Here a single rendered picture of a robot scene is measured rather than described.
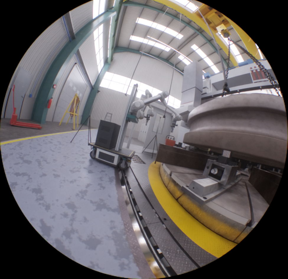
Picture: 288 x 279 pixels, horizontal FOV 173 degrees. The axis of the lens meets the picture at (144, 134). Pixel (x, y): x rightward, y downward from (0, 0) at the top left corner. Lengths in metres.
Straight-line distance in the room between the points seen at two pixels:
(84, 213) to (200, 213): 1.13
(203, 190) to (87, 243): 0.98
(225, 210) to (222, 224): 0.18
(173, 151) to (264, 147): 1.66
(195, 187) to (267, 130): 1.34
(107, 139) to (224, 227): 2.18
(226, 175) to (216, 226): 0.56
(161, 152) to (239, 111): 1.64
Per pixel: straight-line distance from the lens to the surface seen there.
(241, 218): 1.11
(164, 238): 0.94
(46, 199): 1.08
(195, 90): 5.39
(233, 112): 1.83
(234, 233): 1.24
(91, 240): 0.82
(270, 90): 5.68
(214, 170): 1.24
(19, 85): 5.74
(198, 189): 0.97
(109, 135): 1.87
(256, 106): 1.69
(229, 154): 1.37
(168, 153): 1.97
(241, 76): 8.36
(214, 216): 1.17
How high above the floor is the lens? 0.76
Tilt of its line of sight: level
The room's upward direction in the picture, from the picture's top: 15 degrees clockwise
